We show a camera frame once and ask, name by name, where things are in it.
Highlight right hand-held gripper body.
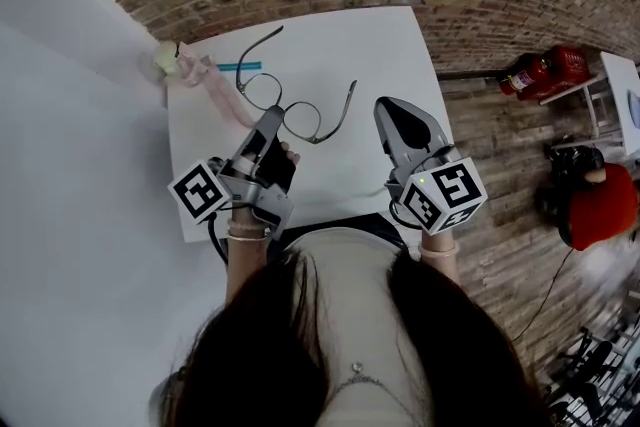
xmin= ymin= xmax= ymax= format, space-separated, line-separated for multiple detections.
xmin=383 ymin=144 xmax=489 ymax=237

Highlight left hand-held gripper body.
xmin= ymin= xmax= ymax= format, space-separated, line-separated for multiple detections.
xmin=166 ymin=156 xmax=295 ymax=242

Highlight thin metal-frame eyeglasses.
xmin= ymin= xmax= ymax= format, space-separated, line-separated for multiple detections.
xmin=235 ymin=25 xmax=359 ymax=146

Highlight person's left forearm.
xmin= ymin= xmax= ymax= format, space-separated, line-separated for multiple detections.
xmin=224 ymin=207 xmax=272 ymax=305

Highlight person's right forearm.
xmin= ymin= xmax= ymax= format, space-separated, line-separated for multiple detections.
xmin=418 ymin=229 xmax=464 ymax=290

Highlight person's left hand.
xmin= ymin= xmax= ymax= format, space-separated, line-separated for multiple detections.
xmin=254 ymin=138 xmax=302 ymax=192

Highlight pale pink ribbon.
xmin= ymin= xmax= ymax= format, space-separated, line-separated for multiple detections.
xmin=177 ymin=42 xmax=257 ymax=129

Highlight pink wrist bangle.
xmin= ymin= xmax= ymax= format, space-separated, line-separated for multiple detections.
xmin=419 ymin=242 xmax=461 ymax=259

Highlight thin pale bangle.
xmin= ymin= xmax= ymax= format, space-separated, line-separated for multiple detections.
xmin=226 ymin=229 xmax=269 ymax=243

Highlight teal blue stick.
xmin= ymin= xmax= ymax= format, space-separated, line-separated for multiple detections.
xmin=215 ymin=60 xmax=264 ymax=73

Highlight red fire extinguisher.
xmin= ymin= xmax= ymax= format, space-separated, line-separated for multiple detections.
xmin=498 ymin=53 xmax=554 ymax=97

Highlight cream plush ball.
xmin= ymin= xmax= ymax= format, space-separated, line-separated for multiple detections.
xmin=152 ymin=39 xmax=181 ymax=77

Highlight person's white top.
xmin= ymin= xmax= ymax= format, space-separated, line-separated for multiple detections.
xmin=287 ymin=227 xmax=436 ymax=427

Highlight red extinguisher box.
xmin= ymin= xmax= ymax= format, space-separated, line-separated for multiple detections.
xmin=517 ymin=45 xmax=591 ymax=102

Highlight white metal rack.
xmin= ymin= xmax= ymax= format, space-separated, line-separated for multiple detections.
xmin=539 ymin=74 xmax=626 ymax=147

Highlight white side table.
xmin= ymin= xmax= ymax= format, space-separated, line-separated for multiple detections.
xmin=599 ymin=50 xmax=640 ymax=157

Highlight black metal stand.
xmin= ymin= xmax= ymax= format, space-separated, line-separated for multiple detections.
xmin=549 ymin=324 xmax=640 ymax=427

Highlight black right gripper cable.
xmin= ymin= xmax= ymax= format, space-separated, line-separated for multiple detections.
xmin=388 ymin=199 xmax=424 ymax=232

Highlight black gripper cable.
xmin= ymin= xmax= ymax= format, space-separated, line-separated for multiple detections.
xmin=206 ymin=212 xmax=232 ymax=262
xmin=388 ymin=199 xmax=424 ymax=232

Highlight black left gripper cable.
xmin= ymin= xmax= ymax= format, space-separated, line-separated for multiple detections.
xmin=206 ymin=212 xmax=232 ymax=262

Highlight black floor cable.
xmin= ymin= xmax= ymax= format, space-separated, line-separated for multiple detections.
xmin=509 ymin=247 xmax=574 ymax=342

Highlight silver pendant necklace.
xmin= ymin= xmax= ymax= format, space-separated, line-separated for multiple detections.
xmin=329 ymin=358 xmax=401 ymax=397

